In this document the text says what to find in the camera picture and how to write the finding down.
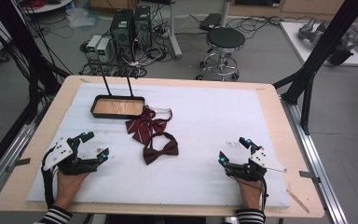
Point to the grey robot parts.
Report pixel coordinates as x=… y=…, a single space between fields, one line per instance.
x=307 y=31

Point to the clear plastic bag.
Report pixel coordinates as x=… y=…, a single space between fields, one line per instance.
x=80 y=17

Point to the white foam mat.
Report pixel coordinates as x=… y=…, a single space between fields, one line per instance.
x=183 y=140

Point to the person's left hand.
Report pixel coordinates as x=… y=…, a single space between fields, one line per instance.
x=68 y=188

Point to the white floor board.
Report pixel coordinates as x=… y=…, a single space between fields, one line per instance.
x=295 y=37

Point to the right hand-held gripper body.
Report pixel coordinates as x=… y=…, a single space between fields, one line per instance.
x=262 y=160

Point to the slim black computer tower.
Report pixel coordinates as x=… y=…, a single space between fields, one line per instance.
x=143 y=25

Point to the person's right hand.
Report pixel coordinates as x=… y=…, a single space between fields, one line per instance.
x=250 y=193

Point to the aluminium rail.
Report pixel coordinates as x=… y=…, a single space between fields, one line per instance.
x=9 y=149
x=310 y=155

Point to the large black computer tower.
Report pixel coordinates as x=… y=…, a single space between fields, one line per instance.
x=122 y=31

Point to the plain dark red bow tie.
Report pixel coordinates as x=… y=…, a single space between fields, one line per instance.
x=158 y=152

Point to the thin wooden stick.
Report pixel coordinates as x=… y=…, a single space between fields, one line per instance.
x=298 y=201

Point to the flat black box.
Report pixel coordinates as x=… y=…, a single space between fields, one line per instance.
x=210 y=21

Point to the grey metal clip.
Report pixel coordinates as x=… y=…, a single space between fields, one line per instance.
x=20 y=161
x=309 y=176

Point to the white desk leg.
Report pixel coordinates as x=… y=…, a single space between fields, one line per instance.
x=225 y=11
x=174 y=31

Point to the round white table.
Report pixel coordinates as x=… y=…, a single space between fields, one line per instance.
x=48 y=5

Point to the black round stool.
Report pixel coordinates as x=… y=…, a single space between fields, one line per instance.
x=225 y=39

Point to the white power supply box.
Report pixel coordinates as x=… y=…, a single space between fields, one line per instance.
x=104 y=49
x=93 y=43

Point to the striped dark red bow tie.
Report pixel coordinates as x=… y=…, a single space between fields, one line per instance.
x=144 y=124

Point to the computer towers on floor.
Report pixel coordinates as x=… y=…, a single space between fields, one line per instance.
x=150 y=54

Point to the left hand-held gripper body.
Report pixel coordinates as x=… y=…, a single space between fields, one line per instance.
x=59 y=154

